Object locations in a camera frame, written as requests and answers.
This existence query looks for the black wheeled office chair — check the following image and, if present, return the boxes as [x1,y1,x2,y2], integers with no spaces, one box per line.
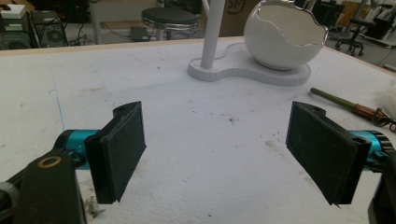
[330,17,378,58]

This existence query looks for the round black stool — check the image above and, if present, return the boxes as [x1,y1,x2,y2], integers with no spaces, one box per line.
[141,7,199,41]

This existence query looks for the white stand with pole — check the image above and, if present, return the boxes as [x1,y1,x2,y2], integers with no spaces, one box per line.
[187,0,312,88]

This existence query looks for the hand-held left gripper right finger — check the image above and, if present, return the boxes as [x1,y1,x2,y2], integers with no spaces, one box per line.
[285,101,396,206]

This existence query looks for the black computer case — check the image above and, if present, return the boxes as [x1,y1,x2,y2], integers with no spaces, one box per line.
[29,9,69,49]

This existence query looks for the brown cardboard box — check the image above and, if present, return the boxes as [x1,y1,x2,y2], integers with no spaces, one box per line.
[202,0,265,38]

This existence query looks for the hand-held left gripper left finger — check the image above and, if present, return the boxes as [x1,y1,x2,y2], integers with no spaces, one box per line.
[54,101,148,205]

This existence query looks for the white eggshell-shaped bowl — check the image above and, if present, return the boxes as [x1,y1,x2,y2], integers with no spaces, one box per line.
[243,0,330,71]

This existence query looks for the green-handled feather duster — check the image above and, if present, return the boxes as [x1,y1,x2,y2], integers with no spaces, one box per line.
[309,80,396,133]

